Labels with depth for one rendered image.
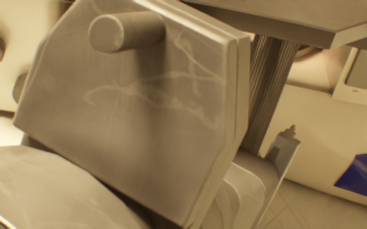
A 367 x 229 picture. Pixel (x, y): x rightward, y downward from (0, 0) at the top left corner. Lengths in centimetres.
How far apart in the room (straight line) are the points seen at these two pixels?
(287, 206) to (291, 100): 8
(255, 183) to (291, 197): 19
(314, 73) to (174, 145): 29
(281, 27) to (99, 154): 10
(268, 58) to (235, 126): 16
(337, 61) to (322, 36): 19
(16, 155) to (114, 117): 3
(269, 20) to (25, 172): 12
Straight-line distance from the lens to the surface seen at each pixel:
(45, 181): 16
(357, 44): 28
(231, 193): 25
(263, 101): 35
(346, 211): 48
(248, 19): 24
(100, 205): 16
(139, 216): 18
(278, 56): 33
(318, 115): 44
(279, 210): 45
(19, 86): 43
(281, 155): 30
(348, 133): 45
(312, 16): 25
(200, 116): 16
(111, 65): 17
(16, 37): 42
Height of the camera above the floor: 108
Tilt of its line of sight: 42 degrees down
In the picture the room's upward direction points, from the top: 15 degrees clockwise
